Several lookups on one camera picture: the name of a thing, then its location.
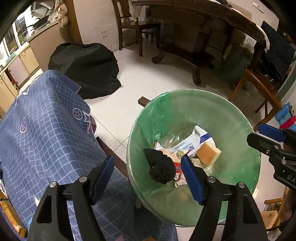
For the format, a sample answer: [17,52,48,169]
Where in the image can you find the yellow snack packet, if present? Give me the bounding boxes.
[1,191,28,238]

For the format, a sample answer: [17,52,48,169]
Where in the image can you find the tan sponge block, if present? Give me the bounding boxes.
[195,142,222,166]

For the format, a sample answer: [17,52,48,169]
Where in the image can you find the red white snack wrapper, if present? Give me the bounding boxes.
[174,163,187,186]

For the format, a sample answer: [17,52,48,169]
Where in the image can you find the white blue wipes packet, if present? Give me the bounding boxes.
[154,126,216,161]

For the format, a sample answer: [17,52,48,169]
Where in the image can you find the black cloth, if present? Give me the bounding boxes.
[143,149,176,185]

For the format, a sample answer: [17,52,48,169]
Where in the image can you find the green-lined trash bin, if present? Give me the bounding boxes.
[126,89,261,226]

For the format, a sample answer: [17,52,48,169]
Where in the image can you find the kitchen base cabinets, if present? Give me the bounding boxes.
[1,21,64,116]

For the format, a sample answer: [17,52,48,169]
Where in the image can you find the blue and red bottles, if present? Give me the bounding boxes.
[275,102,295,131]

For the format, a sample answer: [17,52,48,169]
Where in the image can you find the wooden chair near bin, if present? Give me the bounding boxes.
[228,66,282,132]

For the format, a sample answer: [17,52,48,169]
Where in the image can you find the blue star-pattern tablecloth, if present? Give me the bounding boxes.
[1,70,178,240]

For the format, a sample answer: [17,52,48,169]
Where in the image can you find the dark wooden dining table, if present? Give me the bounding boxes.
[132,1,268,85]

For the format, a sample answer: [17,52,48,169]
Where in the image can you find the black bag on floor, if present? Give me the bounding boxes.
[48,43,121,99]

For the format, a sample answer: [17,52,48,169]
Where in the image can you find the black wok on stove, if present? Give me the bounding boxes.
[27,15,49,29]

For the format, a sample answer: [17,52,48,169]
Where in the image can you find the wooden chair by wall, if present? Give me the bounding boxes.
[111,0,161,57]

